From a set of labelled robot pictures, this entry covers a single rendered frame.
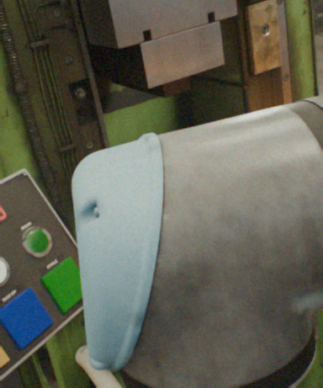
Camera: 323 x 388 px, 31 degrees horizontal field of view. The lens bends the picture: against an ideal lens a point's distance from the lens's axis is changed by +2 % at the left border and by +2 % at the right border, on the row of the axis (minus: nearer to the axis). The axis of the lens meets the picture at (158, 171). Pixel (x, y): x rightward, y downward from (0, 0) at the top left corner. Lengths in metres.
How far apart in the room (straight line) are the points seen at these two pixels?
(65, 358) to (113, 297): 1.27
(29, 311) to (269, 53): 0.90
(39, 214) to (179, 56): 0.45
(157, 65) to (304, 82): 0.58
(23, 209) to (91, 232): 0.82
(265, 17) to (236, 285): 1.29
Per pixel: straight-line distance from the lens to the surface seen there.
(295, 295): 0.30
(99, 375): 1.45
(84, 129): 1.34
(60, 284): 1.08
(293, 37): 1.64
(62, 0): 1.29
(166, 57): 1.24
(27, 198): 1.10
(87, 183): 0.29
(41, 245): 1.08
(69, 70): 1.31
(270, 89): 1.60
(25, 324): 1.03
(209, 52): 1.30
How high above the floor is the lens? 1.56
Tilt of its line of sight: 22 degrees down
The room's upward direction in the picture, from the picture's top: 11 degrees counter-clockwise
